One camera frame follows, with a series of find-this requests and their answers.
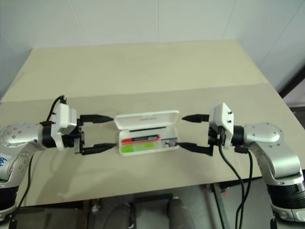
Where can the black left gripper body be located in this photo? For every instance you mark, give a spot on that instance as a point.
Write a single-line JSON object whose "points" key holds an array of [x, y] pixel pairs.
{"points": [[71, 140]]}

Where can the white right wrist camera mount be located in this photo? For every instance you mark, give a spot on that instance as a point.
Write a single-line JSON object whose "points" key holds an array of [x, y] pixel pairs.
{"points": [[222, 119]]}

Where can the red black pen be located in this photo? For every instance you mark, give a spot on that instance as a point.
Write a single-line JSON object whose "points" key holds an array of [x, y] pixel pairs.
{"points": [[128, 140]]}

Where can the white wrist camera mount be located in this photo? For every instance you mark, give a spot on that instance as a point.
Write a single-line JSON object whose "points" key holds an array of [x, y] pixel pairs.
{"points": [[63, 119], [222, 119]]}

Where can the white plastic pencil case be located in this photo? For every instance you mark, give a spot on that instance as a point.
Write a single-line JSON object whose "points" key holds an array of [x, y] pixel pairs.
{"points": [[147, 119]]}

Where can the white label blue writing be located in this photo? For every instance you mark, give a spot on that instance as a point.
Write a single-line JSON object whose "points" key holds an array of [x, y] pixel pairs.
{"points": [[3, 161]]}

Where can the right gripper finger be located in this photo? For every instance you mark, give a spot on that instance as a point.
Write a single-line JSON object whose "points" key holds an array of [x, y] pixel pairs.
{"points": [[202, 150], [197, 118]]}

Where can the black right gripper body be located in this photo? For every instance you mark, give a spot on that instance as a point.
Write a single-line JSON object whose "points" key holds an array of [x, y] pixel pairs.
{"points": [[214, 137]]}

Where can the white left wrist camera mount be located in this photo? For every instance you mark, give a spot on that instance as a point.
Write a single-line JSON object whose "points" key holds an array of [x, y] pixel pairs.
{"points": [[63, 119]]}

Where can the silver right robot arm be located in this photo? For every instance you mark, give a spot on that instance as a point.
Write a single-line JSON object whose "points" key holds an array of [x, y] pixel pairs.
{"points": [[267, 136]]}

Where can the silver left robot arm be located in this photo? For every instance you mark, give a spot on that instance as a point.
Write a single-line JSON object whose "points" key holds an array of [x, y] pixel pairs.
{"points": [[21, 136]]}

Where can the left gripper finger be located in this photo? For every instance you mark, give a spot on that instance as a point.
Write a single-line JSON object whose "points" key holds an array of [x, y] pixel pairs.
{"points": [[95, 118], [97, 148]]}

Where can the dark metal table frame bar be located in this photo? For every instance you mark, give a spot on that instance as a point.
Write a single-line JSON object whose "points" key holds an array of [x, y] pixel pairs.
{"points": [[218, 202]]}

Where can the dark grey rounded shape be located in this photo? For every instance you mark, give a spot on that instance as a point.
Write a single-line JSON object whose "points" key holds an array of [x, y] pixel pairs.
{"points": [[179, 214]]}

